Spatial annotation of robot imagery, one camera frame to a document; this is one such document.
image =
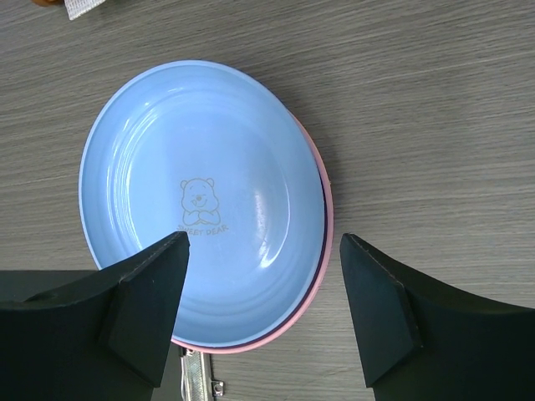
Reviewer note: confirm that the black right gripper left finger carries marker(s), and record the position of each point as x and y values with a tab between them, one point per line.
105	336

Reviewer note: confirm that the pink plate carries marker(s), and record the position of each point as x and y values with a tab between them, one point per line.
318	161

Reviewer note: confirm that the orange wooden shelf rack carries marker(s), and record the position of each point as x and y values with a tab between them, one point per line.
47	3

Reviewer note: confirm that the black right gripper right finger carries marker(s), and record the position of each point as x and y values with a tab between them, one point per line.
422	339

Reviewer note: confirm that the blue plate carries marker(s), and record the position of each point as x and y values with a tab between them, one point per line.
203	148

